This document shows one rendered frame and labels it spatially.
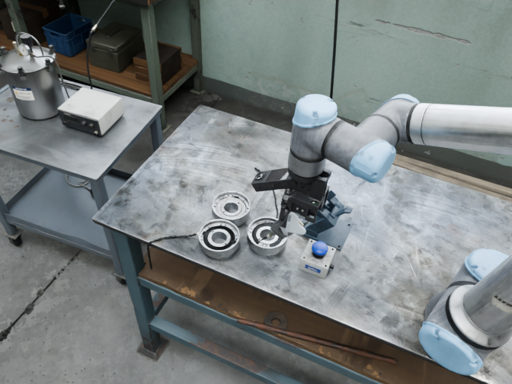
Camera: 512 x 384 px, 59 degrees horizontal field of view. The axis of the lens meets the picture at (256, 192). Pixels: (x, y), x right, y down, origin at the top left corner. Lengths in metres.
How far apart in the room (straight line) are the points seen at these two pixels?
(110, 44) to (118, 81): 0.21
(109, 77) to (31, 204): 1.01
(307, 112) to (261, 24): 1.97
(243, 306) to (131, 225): 0.41
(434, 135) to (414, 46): 1.72
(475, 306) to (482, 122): 0.31
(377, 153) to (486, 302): 0.30
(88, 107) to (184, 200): 0.62
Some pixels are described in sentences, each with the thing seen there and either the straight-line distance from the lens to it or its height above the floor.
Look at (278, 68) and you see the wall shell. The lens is 2.83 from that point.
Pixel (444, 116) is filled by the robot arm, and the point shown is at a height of 1.30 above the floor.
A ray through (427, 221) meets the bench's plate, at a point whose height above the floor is 0.80.
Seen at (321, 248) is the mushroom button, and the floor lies 0.87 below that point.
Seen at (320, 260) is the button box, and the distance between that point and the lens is 1.13.
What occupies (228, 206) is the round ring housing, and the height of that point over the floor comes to 0.81.
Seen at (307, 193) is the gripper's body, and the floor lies 1.07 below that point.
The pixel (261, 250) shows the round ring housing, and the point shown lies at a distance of 1.15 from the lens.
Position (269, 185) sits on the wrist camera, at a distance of 0.97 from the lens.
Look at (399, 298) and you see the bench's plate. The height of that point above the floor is 0.80.
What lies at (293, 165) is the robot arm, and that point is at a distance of 0.89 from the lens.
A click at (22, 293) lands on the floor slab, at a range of 2.23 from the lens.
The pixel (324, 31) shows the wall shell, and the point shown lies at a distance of 2.63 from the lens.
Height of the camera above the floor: 1.75
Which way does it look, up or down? 46 degrees down
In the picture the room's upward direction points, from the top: 4 degrees clockwise
